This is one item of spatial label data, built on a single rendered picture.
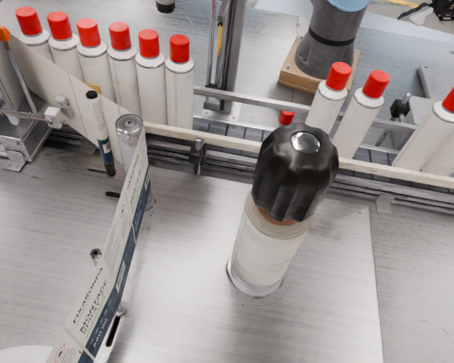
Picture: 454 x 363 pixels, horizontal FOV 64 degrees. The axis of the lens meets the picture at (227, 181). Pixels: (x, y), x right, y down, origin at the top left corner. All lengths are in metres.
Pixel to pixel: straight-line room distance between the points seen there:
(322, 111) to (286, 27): 0.61
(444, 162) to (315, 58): 0.39
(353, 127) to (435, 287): 0.32
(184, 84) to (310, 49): 0.41
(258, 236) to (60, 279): 0.32
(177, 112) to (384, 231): 0.46
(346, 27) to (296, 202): 0.62
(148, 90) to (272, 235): 0.38
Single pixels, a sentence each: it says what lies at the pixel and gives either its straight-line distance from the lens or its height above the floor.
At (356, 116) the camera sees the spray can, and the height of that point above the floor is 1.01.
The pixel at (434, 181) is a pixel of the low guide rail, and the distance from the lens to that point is 0.81.
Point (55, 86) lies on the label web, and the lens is 0.69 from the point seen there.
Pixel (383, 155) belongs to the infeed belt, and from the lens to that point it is 0.84.
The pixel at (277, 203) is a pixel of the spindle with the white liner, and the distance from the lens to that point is 0.37.
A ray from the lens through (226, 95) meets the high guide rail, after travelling 0.73.
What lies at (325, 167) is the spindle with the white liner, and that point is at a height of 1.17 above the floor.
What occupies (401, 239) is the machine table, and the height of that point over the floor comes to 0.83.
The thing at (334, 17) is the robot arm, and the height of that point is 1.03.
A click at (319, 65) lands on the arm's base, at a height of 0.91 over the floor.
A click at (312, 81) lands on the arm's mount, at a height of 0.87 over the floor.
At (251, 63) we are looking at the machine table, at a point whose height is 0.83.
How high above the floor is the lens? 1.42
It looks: 53 degrees down
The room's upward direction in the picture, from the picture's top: 9 degrees clockwise
